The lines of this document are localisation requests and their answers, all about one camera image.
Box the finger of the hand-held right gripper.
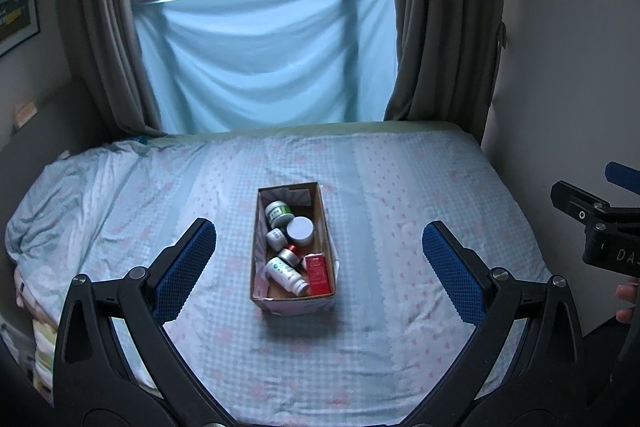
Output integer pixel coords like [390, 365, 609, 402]
[604, 162, 640, 194]
[550, 180, 613, 224]

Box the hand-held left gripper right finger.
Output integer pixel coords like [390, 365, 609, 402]
[400, 220, 585, 427]

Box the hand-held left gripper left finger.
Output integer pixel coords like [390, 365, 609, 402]
[52, 218, 236, 427]

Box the small white bottle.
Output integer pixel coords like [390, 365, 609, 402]
[266, 228, 289, 253]

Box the white bottle with printed label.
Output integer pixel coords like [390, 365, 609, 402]
[265, 257, 311, 297]

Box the red-capped bottle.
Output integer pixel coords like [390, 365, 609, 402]
[276, 245, 302, 267]

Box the green-labelled white jar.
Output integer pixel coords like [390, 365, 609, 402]
[264, 201, 296, 230]

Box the cardboard box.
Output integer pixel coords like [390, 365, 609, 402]
[249, 181, 342, 317]

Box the white-lidded round jar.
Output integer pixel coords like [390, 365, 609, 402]
[286, 216, 316, 247]

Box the red carton box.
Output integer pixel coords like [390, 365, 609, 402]
[303, 253, 333, 297]

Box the person's right hand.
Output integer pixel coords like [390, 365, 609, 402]
[615, 282, 640, 325]

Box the dark grey headboard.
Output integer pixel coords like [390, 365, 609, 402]
[0, 77, 108, 228]

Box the grey curtain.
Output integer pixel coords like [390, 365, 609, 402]
[382, 0, 507, 142]
[52, 0, 168, 142]

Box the small beige box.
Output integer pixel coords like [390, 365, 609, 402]
[14, 102, 39, 128]

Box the light blue hanging cloth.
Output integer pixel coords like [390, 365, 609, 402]
[132, 0, 399, 135]

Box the framed wall poster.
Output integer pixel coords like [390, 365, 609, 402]
[0, 0, 40, 58]

